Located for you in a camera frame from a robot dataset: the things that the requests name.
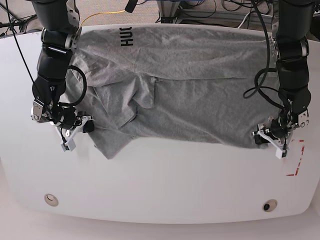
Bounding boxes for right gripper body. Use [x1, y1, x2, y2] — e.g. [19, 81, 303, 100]
[54, 111, 94, 145]

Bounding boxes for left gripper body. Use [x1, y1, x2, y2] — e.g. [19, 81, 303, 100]
[252, 117, 294, 152]

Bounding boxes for grey printed T-shirt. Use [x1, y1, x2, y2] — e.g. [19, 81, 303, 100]
[70, 25, 279, 159]

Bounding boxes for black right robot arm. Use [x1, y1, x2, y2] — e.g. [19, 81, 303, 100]
[31, 0, 95, 151]

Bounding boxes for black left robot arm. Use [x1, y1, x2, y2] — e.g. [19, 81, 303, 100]
[243, 0, 316, 159]

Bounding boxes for red tape rectangle marking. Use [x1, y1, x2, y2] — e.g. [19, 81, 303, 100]
[284, 139, 306, 177]

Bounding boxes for open table grommet hole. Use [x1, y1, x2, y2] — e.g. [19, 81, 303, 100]
[262, 199, 278, 213]

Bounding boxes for black tripod stand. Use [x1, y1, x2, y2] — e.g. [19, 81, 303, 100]
[0, 0, 43, 38]

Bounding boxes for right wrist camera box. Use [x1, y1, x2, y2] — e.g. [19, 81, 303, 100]
[61, 140, 76, 152]

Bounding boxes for yellow cable on floor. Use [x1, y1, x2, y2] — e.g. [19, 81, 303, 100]
[79, 8, 127, 27]

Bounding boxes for aluminium frame stand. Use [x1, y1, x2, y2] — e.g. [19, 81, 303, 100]
[156, 0, 273, 29]

